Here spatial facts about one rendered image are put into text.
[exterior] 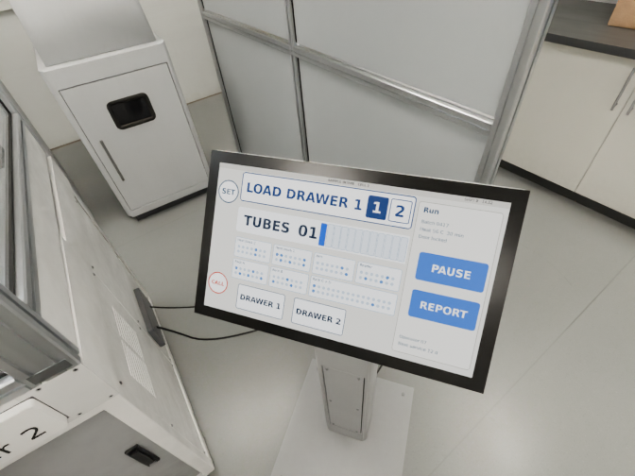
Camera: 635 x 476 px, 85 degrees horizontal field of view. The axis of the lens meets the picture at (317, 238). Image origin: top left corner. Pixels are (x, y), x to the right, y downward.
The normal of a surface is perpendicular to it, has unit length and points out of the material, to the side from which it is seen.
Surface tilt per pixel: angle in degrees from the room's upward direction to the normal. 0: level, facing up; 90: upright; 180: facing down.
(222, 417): 0
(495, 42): 90
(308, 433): 5
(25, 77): 90
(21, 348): 90
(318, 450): 3
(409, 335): 50
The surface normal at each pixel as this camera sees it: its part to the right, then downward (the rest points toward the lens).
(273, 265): -0.29, 0.08
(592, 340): -0.07, -0.69
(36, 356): 0.55, 0.57
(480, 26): -0.80, 0.46
